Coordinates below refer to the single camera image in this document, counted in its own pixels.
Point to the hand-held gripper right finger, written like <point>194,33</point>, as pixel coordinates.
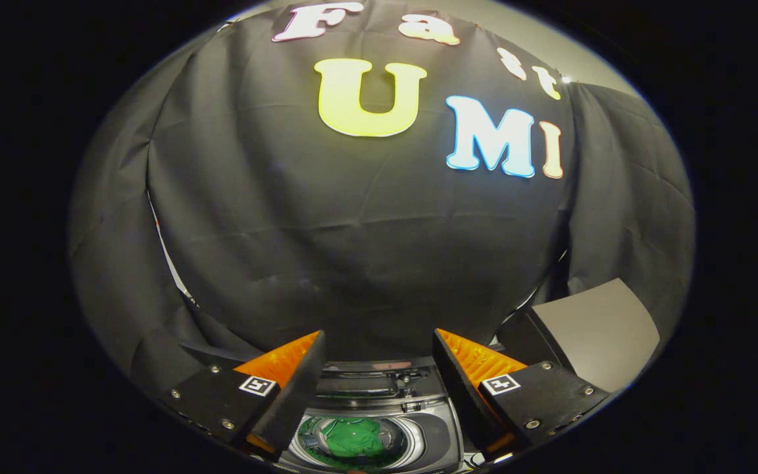
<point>464,395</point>

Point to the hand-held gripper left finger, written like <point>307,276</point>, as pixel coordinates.
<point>293,401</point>

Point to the grey washing machine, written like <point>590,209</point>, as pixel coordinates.
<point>431,428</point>

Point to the green polo shirt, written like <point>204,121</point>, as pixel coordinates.
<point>353,438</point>

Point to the dark transparent washing machine lid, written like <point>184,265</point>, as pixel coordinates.
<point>366,382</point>

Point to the grey cabinet with black frame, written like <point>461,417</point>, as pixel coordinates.
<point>603,329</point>

